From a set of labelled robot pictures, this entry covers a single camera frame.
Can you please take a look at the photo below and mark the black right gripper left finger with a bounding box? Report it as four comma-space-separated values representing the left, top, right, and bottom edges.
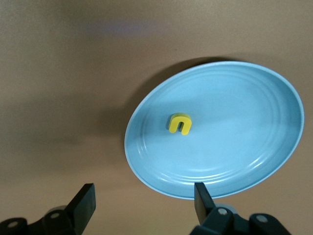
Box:
0, 183, 96, 235

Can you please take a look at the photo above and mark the yellow foam letter u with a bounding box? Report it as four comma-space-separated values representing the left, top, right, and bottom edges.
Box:
167, 113, 193, 136

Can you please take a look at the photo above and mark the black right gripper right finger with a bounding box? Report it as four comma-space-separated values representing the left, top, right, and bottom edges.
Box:
190, 182, 291, 235

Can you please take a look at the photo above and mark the blue round plate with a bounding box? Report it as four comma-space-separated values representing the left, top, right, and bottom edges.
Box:
124, 61, 305, 200

